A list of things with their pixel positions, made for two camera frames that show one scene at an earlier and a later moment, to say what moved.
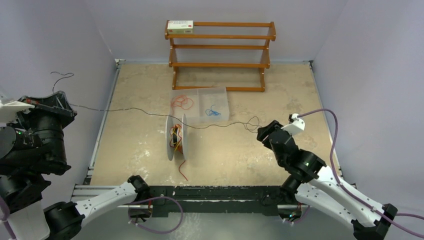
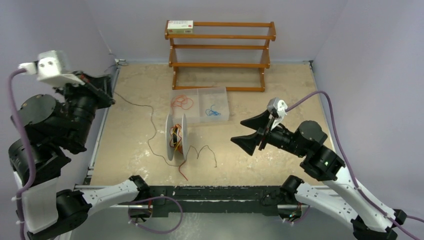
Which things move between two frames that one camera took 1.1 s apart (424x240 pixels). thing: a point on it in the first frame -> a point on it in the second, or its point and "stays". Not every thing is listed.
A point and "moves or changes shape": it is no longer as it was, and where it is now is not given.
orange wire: x=182 y=101 stays
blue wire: x=209 y=112 stays
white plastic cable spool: x=176 y=136 stays
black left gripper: x=57 y=102 -> x=101 y=86
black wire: x=66 y=76 moves or changes shape
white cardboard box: x=177 y=27 stays
